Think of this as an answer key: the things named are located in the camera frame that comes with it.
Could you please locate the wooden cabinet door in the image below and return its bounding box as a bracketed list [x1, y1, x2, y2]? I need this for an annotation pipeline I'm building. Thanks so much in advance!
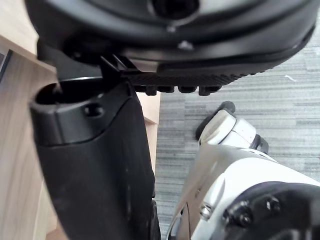
[0, 49, 161, 240]

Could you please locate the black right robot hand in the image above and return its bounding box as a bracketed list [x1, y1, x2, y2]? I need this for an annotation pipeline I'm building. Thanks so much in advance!
[24, 0, 320, 240]

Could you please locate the silver right robot leg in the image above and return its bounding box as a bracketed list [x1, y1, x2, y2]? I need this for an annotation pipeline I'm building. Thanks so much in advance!
[166, 143, 320, 240]

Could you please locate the wooden office cabinet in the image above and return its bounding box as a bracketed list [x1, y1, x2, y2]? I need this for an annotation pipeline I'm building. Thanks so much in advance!
[0, 0, 60, 76]

